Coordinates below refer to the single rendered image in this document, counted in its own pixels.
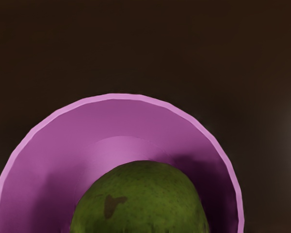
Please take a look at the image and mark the green round fruit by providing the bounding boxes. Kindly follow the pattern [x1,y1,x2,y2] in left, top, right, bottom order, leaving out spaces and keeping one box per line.
[69,160,210,233]

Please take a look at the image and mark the purple bowl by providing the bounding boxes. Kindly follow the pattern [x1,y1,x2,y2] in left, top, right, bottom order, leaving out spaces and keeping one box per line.
[0,93,245,233]

